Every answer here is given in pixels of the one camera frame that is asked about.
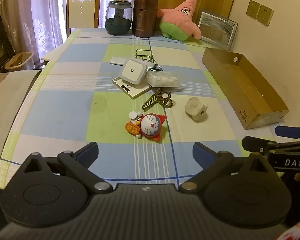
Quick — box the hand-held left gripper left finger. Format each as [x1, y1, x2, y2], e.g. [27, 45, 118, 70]
[21, 141, 113, 194]

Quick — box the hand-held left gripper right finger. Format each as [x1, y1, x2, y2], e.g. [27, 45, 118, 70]
[179, 142, 273, 193]

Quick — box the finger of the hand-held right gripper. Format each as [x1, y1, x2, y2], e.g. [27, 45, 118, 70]
[242, 136, 300, 153]
[275, 126, 300, 140]

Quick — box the white plastic roll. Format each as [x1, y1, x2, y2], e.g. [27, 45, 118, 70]
[185, 96, 208, 123]

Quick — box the brown cardboard box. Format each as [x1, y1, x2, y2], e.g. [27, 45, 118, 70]
[202, 47, 289, 130]

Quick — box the blue cat toy figure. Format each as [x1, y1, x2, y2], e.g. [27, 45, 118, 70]
[125, 111, 167, 143]

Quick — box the white box lid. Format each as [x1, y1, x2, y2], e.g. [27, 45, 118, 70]
[112, 76, 153, 100]

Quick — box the clear cotton swab box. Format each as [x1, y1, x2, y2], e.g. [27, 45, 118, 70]
[145, 70, 182, 88]

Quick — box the square white night light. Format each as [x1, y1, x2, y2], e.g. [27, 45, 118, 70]
[121, 58, 148, 86]

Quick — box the white remote control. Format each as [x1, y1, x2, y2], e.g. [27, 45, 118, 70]
[109, 56, 127, 65]

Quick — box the metal wire rack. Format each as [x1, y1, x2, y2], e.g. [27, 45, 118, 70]
[135, 49, 154, 62]

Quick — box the plaid tablecloth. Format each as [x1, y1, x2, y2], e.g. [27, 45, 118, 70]
[0, 27, 290, 189]

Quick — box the wicker basket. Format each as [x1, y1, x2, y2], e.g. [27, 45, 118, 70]
[4, 52, 34, 72]

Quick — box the dark glass jar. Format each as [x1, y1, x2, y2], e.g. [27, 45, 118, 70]
[105, 0, 133, 36]

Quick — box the pink starfish plush toy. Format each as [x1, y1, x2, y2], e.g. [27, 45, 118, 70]
[157, 0, 202, 40]

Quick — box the cream wooden chair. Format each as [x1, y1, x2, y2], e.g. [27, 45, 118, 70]
[66, 0, 102, 39]

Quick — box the brown metal thermos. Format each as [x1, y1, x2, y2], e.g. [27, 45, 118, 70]
[132, 0, 158, 38]

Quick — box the lilac lace curtain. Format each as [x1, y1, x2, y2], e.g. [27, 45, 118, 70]
[0, 0, 143, 69]

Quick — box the beige wall socket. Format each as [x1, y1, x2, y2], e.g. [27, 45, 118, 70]
[246, 0, 261, 20]
[256, 4, 274, 27]

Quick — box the glass picture frame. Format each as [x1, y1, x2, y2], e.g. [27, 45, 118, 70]
[197, 9, 239, 51]

